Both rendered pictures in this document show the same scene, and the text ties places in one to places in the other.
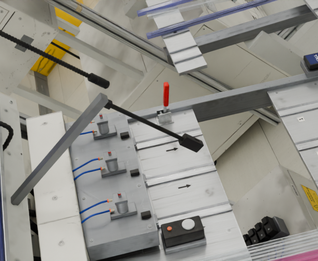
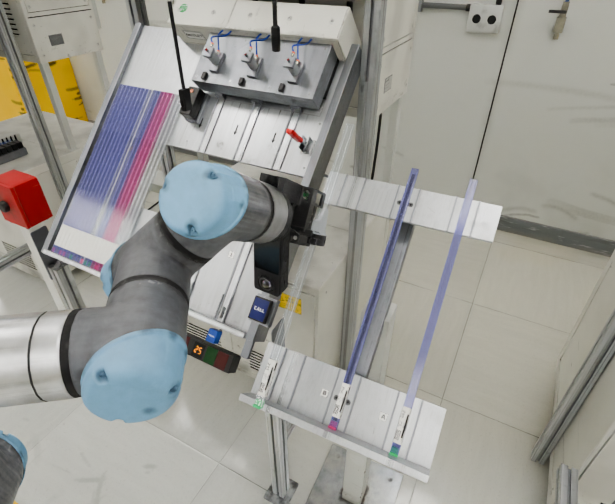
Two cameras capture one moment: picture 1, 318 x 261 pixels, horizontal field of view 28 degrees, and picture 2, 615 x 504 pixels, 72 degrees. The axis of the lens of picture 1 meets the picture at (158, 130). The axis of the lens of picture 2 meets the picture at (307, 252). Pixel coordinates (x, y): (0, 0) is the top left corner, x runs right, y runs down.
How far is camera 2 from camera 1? 1.58 m
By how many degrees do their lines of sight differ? 69
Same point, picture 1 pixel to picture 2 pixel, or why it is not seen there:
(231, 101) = not seen: hidden behind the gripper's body
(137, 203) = (217, 74)
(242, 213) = (329, 254)
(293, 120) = (233, 247)
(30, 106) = not seen: outside the picture
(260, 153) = (519, 417)
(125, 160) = (258, 79)
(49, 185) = (263, 13)
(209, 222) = (199, 131)
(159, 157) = (273, 124)
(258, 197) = (320, 266)
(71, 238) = (212, 18)
